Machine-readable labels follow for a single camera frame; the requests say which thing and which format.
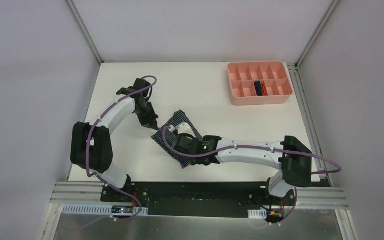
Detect striped blue underwear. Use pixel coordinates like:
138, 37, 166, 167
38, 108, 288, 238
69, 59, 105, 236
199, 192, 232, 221
150, 110, 204, 170

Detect navy orange underwear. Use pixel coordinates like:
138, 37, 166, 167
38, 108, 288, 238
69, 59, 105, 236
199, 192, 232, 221
253, 81, 267, 97

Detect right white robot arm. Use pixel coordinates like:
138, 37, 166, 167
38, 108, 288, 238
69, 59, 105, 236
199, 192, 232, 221
168, 133, 312, 205

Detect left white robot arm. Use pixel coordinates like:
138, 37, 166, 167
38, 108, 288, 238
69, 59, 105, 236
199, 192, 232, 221
70, 75, 159, 203

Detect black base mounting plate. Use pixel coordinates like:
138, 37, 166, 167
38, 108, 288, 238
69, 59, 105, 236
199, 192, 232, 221
100, 181, 297, 219

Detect pink divided organizer tray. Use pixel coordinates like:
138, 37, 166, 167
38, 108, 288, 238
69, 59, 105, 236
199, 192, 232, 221
227, 61, 294, 106

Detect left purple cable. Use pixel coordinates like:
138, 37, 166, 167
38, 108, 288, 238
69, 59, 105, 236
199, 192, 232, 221
85, 75, 158, 222

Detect right white cable duct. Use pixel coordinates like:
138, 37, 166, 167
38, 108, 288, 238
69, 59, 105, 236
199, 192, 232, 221
247, 208, 268, 220

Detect white cable duct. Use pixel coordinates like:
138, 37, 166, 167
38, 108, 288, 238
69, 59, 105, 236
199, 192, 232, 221
247, 208, 268, 220
61, 204, 148, 217

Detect left white cable duct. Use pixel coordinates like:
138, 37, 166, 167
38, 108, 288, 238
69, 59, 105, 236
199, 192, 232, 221
61, 204, 148, 217

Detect aluminium frame rail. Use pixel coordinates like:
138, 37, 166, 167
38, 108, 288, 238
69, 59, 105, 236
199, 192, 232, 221
51, 181, 349, 210

